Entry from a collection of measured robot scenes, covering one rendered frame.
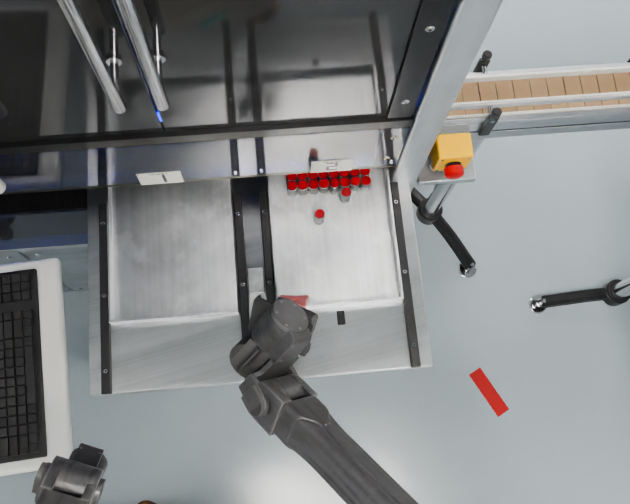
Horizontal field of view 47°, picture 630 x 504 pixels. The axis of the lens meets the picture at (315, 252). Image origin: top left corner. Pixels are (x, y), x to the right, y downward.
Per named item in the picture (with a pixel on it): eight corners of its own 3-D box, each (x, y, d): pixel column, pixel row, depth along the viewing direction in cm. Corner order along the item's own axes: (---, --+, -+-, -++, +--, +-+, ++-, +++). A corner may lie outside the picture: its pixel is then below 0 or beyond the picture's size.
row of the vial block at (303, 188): (286, 188, 159) (286, 181, 155) (368, 182, 160) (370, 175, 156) (287, 197, 159) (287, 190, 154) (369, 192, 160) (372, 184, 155)
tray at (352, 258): (266, 159, 161) (265, 153, 158) (383, 151, 163) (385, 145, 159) (277, 311, 153) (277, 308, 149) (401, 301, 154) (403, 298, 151)
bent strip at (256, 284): (249, 273, 154) (247, 267, 149) (263, 273, 155) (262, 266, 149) (252, 340, 151) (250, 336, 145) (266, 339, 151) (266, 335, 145)
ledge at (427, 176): (409, 128, 166) (411, 124, 165) (465, 124, 167) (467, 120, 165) (417, 185, 163) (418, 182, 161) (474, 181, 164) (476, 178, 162)
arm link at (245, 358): (218, 362, 104) (248, 390, 104) (242, 335, 100) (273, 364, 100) (242, 339, 110) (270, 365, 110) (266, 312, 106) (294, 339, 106)
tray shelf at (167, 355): (88, 175, 161) (86, 172, 159) (403, 153, 165) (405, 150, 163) (91, 396, 149) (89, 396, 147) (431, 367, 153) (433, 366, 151)
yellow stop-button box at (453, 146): (427, 140, 155) (434, 125, 148) (461, 137, 155) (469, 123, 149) (432, 173, 153) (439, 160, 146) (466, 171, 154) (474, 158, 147)
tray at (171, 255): (109, 170, 159) (105, 164, 156) (229, 162, 161) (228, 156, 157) (112, 325, 151) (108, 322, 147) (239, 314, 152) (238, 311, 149)
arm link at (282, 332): (252, 422, 99) (297, 409, 105) (298, 378, 93) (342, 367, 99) (215, 348, 104) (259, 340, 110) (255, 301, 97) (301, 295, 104)
